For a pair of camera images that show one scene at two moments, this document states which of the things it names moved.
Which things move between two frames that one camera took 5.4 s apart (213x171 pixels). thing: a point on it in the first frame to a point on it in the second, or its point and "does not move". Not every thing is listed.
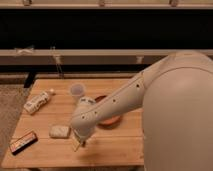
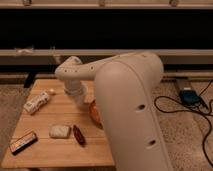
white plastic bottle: [35, 103] does not move
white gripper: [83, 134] to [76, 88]
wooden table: [45, 137] does not move
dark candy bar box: [23, 142] does not move
